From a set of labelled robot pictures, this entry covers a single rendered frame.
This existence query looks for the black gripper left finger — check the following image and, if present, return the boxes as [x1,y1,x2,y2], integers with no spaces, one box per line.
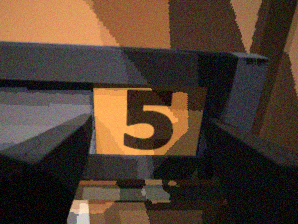
[0,114,93,224]

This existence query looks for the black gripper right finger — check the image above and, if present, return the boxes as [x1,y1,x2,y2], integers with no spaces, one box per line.
[204,118,298,224]

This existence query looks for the orange tile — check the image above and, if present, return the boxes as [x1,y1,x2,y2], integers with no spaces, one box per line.
[93,83,208,156]

